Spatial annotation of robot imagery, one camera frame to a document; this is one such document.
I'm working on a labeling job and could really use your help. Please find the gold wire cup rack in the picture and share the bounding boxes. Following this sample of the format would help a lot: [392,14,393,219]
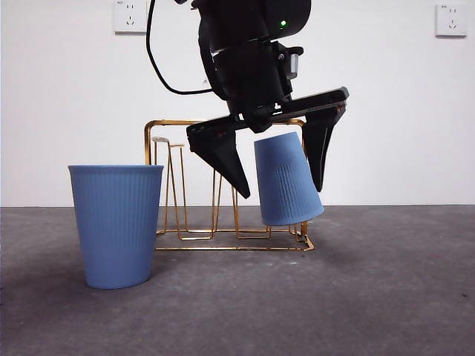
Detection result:
[142,118,315,252]

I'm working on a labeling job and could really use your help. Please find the blue ribbed cup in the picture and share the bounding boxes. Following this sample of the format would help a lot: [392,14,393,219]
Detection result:
[68,165,165,290]
[253,131,325,226]

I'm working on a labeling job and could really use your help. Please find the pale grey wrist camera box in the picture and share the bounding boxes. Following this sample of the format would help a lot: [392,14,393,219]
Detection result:
[289,53,302,81]

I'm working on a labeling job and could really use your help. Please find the white wall socket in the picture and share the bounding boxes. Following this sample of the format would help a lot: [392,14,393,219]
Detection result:
[114,0,148,36]
[434,4,468,39]

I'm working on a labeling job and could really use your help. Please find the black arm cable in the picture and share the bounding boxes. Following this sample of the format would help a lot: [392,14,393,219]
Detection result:
[145,0,216,96]

